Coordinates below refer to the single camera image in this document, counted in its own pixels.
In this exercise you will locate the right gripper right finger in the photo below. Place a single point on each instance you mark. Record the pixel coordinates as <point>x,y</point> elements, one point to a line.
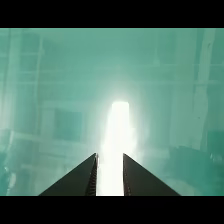
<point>143,181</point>

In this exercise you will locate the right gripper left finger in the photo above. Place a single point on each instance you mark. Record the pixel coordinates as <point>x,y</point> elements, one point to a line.
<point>78,181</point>

